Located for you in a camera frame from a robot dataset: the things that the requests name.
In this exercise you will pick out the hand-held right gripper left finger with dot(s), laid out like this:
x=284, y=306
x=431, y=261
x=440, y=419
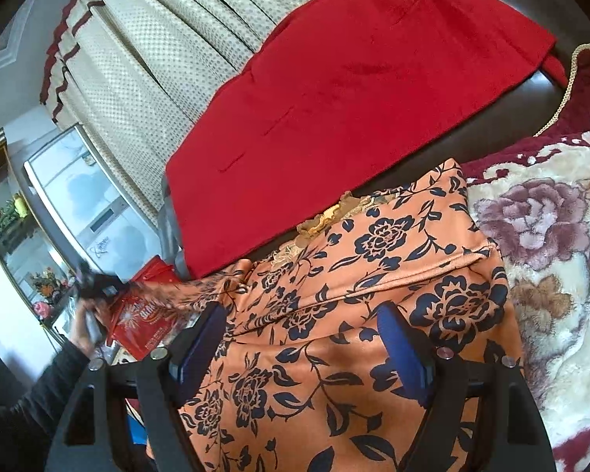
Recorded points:
x=204, y=344

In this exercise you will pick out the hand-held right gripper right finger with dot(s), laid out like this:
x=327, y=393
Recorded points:
x=403, y=349

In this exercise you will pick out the orange floral garment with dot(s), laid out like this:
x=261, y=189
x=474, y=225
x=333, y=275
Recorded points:
x=354, y=314

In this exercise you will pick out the person's left forearm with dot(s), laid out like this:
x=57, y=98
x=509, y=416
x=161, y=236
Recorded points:
x=29, y=403

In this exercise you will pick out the person's left hand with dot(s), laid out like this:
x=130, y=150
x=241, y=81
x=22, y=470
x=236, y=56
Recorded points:
x=83, y=327

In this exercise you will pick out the artificial flower ornament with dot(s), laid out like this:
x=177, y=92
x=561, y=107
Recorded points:
x=51, y=285

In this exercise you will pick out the red gift bag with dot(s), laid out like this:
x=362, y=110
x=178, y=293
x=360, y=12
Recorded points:
x=142, y=319

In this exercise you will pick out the glass display cabinet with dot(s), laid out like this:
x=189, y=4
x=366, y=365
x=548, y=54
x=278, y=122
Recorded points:
x=14, y=255

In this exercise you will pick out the yellow green ornament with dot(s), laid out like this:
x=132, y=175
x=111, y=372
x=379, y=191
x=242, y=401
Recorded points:
x=11, y=211

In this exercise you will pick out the floral plush blanket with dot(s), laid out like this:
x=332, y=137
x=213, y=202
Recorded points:
x=550, y=255

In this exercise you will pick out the red cloth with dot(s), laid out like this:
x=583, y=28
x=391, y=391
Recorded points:
x=334, y=103

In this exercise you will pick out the beige curtain with red trim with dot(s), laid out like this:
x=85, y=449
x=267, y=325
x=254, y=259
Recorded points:
x=167, y=29

